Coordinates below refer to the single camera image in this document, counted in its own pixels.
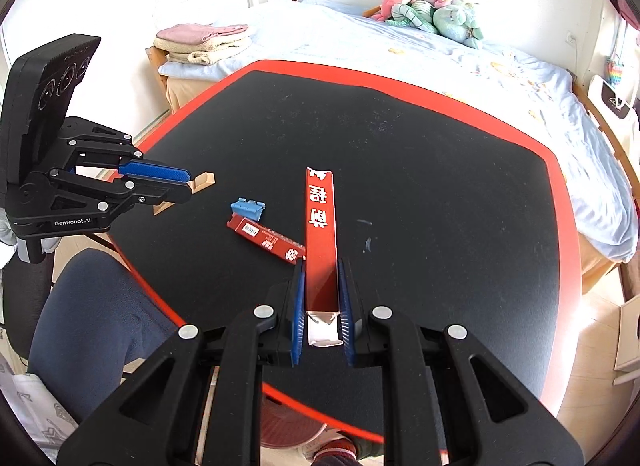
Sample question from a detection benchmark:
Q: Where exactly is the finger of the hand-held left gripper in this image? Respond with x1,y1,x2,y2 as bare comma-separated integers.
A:
64,116,194,186
20,171,194,219

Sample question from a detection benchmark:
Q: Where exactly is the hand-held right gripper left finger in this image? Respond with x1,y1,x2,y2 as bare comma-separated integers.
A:
56,260,307,466

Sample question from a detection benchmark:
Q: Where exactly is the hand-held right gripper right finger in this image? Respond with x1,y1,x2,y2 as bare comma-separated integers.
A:
337,259,586,466

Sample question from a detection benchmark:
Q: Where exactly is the wooden clothespin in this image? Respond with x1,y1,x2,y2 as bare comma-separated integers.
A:
152,172,217,217

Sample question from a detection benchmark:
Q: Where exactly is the long red cardboard box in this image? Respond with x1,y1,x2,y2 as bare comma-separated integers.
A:
302,167,346,350

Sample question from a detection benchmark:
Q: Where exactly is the pink plastic waste bin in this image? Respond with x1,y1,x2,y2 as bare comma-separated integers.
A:
260,393,353,453

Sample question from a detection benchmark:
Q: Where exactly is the short red cardboard box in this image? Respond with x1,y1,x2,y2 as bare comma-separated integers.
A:
226,213,306,265

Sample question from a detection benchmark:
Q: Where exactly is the blue plastic clip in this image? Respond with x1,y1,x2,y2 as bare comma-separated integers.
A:
230,197,266,221

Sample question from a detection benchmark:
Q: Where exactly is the folded yellow towel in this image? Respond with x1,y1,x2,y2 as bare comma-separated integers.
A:
159,36,254,67

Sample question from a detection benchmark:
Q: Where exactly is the pink slipper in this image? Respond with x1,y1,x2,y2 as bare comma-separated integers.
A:
314,437,359,466

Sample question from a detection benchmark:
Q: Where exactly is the person's left leg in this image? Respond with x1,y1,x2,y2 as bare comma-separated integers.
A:
27,248,182,423

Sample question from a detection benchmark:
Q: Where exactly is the folded pink towel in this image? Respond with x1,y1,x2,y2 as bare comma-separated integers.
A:
155,24,250,45

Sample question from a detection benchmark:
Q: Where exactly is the black office chair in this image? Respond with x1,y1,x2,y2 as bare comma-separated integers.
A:
0,246,57,359

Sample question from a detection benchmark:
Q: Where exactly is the white printed cloth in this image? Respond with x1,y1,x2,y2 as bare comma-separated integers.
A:
0,346,67,463

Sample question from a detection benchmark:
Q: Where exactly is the bed with light blue blanket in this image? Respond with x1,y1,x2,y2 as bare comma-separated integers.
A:
145,0,640,297

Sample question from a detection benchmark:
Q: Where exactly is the green striped plush toy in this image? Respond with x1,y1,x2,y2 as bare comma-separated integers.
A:
389,0,437,32

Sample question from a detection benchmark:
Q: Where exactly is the teal elephant plush toy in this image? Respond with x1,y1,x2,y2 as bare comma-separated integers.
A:
432,0,484,50

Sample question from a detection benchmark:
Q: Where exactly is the white chair with bag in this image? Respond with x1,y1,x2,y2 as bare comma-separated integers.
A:
586,74,640,120

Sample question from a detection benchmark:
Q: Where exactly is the rainbow heart bag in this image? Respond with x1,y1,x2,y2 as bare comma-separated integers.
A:
604,58,626,87

